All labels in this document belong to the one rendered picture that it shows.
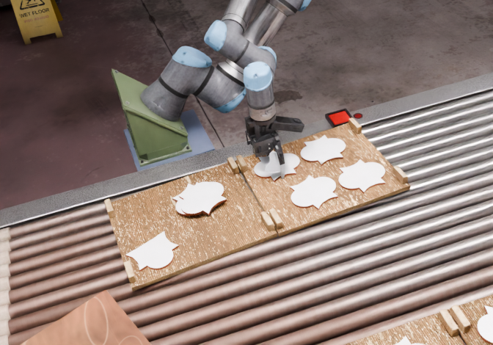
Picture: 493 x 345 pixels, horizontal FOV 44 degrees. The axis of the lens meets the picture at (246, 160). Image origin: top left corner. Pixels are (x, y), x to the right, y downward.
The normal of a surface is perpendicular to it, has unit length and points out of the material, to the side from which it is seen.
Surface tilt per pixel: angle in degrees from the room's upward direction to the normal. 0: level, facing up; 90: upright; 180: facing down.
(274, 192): 0
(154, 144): 90
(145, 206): 0
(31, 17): 78
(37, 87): 0
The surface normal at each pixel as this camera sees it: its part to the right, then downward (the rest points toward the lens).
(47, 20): 0.24, 0.42
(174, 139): 0.33, 0.58
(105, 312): -0.11, -0.77
